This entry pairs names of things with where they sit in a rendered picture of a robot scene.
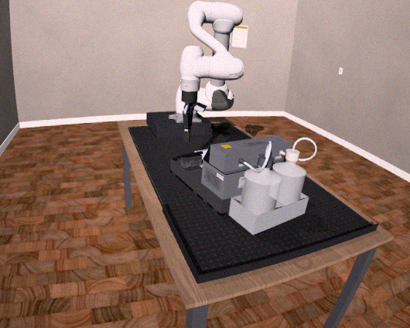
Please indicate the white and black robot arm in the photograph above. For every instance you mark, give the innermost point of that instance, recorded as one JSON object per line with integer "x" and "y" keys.
{"x": 223, "y": 65}

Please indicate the white plastic bottle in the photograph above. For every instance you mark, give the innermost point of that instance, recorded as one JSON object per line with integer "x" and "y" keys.
{"x": 293, "y": 177}
{"x": 260, "y": 190}

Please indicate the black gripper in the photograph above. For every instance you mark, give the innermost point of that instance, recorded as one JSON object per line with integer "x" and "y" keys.
{"x": 188, "y": 98}

